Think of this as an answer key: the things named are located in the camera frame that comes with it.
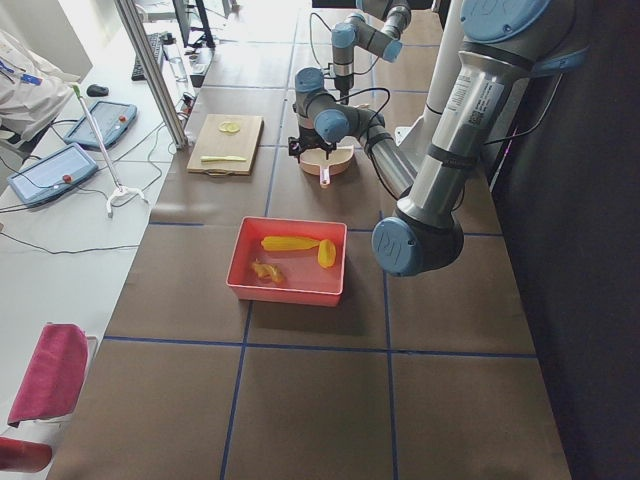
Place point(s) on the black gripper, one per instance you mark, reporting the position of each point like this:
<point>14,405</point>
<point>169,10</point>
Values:
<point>343,85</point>
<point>311,141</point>

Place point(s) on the cream plastic dustpan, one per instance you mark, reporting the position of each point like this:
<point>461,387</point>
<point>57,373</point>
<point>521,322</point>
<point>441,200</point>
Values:
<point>325,165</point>

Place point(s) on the yellow toy corn cob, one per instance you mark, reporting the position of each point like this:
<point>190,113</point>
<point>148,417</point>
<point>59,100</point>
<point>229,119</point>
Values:
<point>276,243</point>

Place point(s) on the tan toy ginger root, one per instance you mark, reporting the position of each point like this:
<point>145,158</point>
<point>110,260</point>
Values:
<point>268,272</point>

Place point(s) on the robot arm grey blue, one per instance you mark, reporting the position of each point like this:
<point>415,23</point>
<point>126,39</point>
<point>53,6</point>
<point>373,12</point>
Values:
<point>486,47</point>
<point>377,29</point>

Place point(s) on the pink plastic bin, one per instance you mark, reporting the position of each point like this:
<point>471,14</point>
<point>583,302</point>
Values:
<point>306,282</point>

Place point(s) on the lower lemon slice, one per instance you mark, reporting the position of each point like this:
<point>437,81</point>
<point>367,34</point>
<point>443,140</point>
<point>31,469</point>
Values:
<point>230,128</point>

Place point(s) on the bamboo cutting board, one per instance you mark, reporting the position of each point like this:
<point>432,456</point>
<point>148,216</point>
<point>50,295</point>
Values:
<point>211,141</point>

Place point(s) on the green plastic knife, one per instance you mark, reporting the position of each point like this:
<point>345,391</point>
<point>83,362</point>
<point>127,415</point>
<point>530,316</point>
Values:
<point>222,158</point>

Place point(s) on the plastic water bottle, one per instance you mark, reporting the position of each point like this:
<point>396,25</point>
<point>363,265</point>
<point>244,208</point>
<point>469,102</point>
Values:
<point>178,69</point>

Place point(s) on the far teach pendant tablet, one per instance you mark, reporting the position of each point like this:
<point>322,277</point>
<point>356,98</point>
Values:
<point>113,120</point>

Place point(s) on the teach pendant tablet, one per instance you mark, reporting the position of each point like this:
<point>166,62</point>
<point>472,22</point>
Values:
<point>113,120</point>
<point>53,176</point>

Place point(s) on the black computer mouse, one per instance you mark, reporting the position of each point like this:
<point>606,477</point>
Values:
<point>95,90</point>

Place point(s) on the near teach pendant tablet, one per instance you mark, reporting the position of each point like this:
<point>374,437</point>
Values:
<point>53,176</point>

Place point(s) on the person in white shirt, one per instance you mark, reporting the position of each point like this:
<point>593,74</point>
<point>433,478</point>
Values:
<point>33,90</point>

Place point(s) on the magenta cloth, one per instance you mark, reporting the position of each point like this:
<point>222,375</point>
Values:
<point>54,376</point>

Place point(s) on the red object at edge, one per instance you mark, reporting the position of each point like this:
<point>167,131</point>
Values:
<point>24,456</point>

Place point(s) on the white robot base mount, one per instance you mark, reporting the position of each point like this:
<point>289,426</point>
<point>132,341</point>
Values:
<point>414,141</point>

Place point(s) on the aluminium frame post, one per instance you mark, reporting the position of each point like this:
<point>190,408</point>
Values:
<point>167,106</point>

